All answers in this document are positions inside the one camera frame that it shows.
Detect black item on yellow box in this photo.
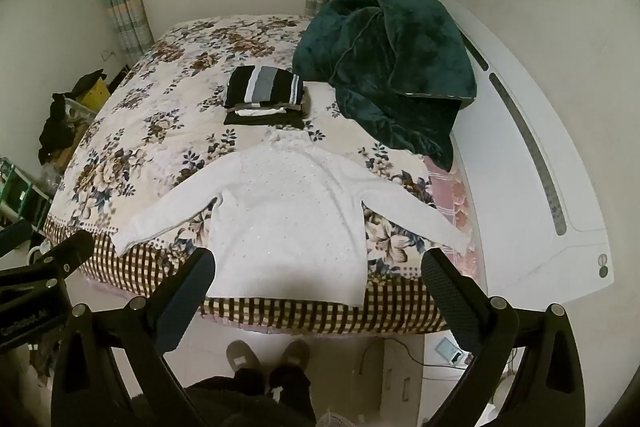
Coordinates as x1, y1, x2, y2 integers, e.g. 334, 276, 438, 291
71, 69, 107, 96

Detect black folded garment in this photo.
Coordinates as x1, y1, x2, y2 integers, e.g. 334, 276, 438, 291
223, 108, 306, 130

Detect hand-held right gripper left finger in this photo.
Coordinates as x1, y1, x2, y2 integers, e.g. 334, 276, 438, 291
50, 248, 217, 427

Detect person's left shoe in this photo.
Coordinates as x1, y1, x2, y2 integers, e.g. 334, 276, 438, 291
226, 340, 262, 374

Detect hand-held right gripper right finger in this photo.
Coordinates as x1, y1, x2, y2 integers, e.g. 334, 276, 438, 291
421, 249, 587, 427

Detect person's black pants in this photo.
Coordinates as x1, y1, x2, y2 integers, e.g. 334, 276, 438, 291
231, 363, 315, 410

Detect white folded garment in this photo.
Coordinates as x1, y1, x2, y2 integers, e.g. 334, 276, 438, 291
235, 105, 289, 116

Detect person's shoe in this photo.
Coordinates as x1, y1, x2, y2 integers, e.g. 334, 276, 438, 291
279, 339, 311, 371
226, 340, 262, 374

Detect yellow box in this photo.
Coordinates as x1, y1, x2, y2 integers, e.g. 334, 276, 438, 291
79, 79, 110, 114

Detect white knit sweater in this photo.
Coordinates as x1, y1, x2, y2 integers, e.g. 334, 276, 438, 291
111, 129, 474, 307

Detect white bed headboard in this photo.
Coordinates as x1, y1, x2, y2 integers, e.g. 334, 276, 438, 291
432, 0, 622, 305

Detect black cable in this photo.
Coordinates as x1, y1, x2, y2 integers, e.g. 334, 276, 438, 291
359, 336, 434, 370

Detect black cloth pile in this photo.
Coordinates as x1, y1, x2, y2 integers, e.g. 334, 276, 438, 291
39, 92, 92, 160

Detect person's dark fleece jacket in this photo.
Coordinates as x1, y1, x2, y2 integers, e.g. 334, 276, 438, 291
127, 376, 319, 427

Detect person's right shoe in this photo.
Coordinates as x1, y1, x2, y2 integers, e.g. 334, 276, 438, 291
279, 339, 311, 371

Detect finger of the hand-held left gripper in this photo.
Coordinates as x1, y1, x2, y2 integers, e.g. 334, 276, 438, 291
0, 219, 34, 258
0, 230, 96, 293

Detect pink floral bed sheet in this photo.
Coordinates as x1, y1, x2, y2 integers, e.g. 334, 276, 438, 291
424, 157, 489, 285

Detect green crate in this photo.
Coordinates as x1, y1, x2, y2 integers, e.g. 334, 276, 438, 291
0, 156, 52, 233

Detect floral quilt bed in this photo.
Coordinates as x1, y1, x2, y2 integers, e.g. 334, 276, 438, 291
42, 14, 476, 336

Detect dark green plush blanket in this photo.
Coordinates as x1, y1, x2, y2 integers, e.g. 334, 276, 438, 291
291, 0, 477, 172

